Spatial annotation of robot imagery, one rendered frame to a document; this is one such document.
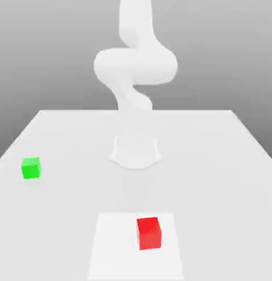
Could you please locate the small green cube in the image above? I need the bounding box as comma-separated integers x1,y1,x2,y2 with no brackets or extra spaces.
21,157,42,179

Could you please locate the small red cube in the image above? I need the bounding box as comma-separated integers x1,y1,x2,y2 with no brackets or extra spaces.
136,216,162,251

